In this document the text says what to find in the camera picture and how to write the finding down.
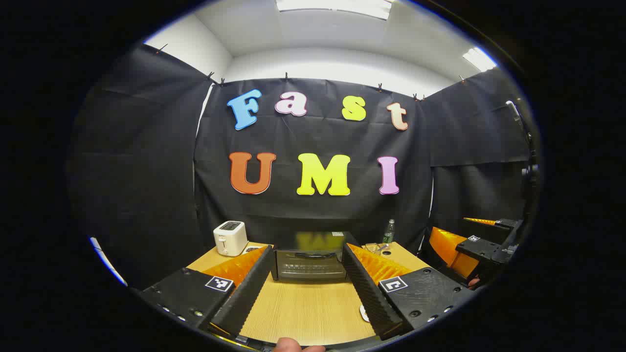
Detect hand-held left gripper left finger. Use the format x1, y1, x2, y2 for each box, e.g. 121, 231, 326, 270
139, 244, 274, 343

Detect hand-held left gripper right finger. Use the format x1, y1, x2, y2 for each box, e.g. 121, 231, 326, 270
341, 243, 477, 341

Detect black electric oven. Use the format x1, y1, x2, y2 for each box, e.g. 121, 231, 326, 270
270, 231, 360, 282

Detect white toaster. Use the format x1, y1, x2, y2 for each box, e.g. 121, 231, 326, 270
213, 220, 248, 257

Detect ceiling light panel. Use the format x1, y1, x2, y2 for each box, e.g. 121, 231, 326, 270
275, 0, 393, 21
462, 46, 497, 73

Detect black backdrop cloth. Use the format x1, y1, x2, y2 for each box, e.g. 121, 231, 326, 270
68, 43, 534, 289

